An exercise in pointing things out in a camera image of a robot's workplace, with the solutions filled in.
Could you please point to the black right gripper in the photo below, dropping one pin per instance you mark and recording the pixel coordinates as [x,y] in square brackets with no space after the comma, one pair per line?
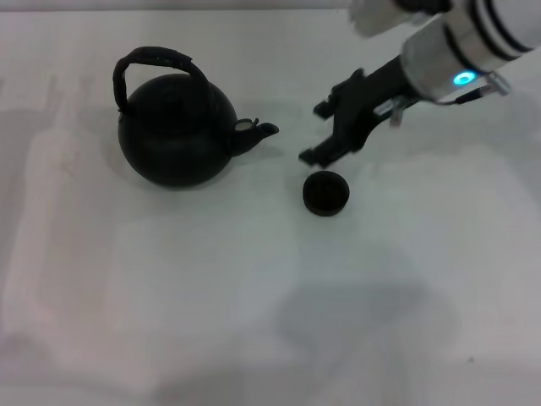
[374,91]

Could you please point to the small dark round teacup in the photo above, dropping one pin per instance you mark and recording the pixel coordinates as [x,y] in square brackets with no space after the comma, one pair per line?
[326,195]

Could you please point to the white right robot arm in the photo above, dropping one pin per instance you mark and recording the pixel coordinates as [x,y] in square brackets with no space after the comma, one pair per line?
[477,38]

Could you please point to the small white gripper bracket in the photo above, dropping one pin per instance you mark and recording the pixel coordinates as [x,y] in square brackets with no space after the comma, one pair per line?
[395,111]

